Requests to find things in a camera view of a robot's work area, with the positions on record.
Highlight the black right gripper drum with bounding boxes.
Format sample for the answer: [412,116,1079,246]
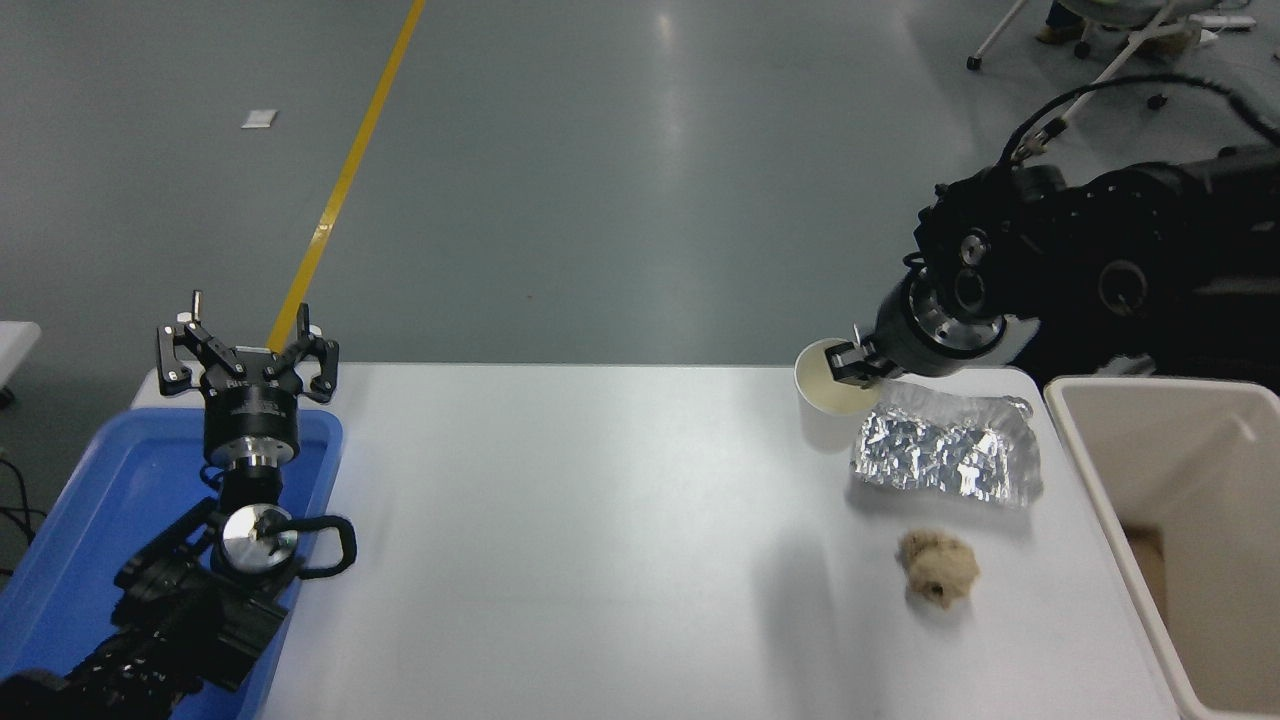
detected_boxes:
[873,274,1007,380]

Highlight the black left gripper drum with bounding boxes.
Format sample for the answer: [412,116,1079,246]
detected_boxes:
[203,375,302,467]

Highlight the white paper cup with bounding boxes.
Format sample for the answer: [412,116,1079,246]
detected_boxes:
[794,338,887,417]

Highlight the crumpled silver foil tray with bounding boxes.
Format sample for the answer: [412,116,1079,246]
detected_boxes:
[850,380,1043,508]

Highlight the blue plastic tray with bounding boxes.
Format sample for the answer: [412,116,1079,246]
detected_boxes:
[0,405,345,720]

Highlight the white side table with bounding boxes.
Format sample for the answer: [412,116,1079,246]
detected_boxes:
[0,321,43,407]

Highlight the crumpled tan paper ball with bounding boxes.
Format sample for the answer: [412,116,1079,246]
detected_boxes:
[896,528,981,608]

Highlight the large pale plastic bin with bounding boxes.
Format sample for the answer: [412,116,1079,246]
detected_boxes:
[1044,375,1280,720]

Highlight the person's feet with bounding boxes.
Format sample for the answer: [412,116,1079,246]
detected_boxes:
[1035,0,1087,46]

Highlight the white wheeled chair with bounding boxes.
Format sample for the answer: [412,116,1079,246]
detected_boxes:
[967,0,1258,112]

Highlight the black floor cables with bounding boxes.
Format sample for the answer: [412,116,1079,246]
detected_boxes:
[0,455,47,577]

